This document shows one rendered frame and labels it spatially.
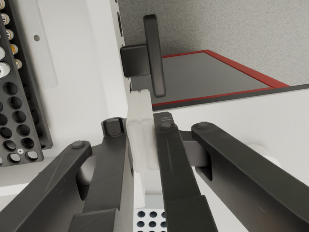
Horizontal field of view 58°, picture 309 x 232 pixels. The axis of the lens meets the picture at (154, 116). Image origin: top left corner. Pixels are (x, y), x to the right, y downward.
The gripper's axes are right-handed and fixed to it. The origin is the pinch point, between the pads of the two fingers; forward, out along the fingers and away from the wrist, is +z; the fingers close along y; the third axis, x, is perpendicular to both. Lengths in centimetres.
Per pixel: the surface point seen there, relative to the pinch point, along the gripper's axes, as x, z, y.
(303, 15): -2, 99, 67
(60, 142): -6.6, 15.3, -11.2
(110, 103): 0.0, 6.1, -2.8
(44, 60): 3.6, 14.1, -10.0
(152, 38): 4.8, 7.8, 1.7
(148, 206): -21.4, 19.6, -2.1
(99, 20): 6.8, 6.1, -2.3
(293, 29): -7, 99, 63
